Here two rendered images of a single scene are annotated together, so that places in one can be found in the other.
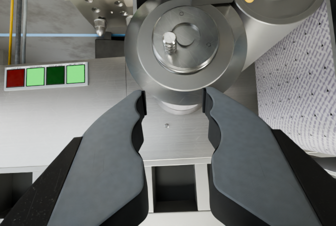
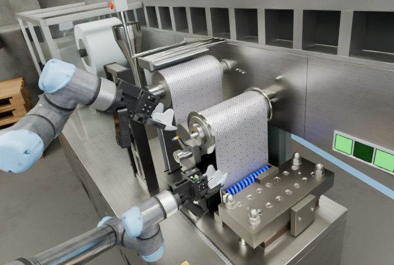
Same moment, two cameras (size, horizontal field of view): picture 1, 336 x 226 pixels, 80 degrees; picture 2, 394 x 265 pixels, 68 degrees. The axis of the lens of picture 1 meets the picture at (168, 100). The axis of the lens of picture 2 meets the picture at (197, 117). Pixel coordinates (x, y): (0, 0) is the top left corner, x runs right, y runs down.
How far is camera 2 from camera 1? 0.81 m
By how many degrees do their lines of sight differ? 61
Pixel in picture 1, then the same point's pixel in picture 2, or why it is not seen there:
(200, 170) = (261, 38)
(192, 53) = (193, 129)
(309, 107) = (183, 91)
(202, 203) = (261, 14)
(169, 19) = (198, 142)
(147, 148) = (292, 64)
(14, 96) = not seen: outside the picture
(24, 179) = not seen: outside the picture
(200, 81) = (194, 118)
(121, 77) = (308, 125)
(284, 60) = (197, 106)
